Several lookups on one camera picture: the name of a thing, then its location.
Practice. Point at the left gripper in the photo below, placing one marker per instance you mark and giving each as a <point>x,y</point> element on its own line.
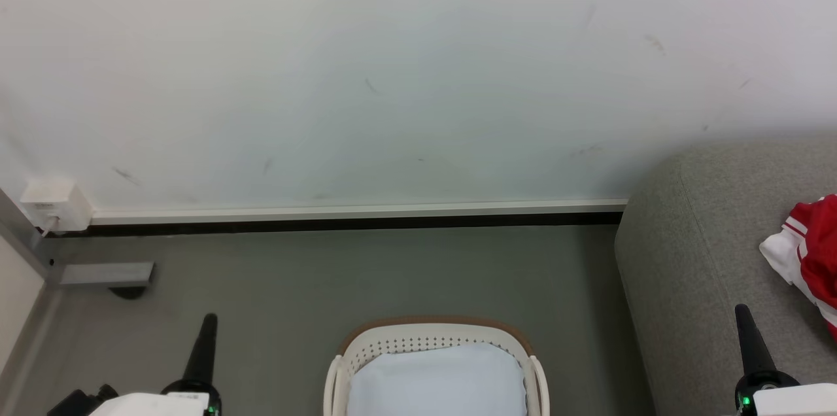
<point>176,403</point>

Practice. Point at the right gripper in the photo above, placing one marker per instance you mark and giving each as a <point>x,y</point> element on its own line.
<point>778,399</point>

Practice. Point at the white and red garment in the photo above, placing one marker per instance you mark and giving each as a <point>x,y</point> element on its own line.
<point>811,252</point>

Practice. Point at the white plastic laundry basket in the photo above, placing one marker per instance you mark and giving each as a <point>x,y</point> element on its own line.
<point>431,334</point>

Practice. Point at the grey fabric sofa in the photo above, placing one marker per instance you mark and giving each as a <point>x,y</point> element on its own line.
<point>693,259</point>

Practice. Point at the light blue cloth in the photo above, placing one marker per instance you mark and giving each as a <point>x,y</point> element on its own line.
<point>437,383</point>

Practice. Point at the grey metal floor bracket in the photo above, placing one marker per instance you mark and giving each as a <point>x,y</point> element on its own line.
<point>104,274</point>

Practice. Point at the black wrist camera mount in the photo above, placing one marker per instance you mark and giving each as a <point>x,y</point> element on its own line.
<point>82,401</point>

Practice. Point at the white wall socket box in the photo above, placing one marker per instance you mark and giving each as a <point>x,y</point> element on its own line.
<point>59,203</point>

